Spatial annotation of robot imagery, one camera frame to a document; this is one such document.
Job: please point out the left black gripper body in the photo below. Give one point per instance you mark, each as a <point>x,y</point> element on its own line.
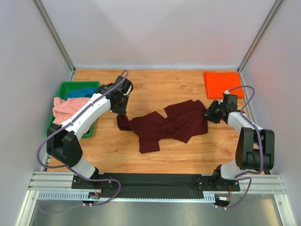
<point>120,109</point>

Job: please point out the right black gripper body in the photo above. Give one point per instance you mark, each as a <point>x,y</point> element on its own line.
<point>210,111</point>

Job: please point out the maroon t shirt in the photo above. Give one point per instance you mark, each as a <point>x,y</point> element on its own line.
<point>183,121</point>

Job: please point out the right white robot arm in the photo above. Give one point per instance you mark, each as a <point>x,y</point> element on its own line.
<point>255,150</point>

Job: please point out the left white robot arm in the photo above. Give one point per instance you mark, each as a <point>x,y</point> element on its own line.
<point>63,139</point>

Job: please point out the folded orange t shirt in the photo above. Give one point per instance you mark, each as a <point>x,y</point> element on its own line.
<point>217,83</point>

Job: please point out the blue t shirt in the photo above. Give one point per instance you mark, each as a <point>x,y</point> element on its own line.
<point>84,92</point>

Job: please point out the pink t shirt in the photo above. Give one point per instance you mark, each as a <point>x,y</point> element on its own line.
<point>64,109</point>

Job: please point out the black base mat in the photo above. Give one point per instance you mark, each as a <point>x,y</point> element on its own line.
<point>169,186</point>

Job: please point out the aluminium rail frame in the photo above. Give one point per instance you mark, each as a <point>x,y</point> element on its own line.
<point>261,184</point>

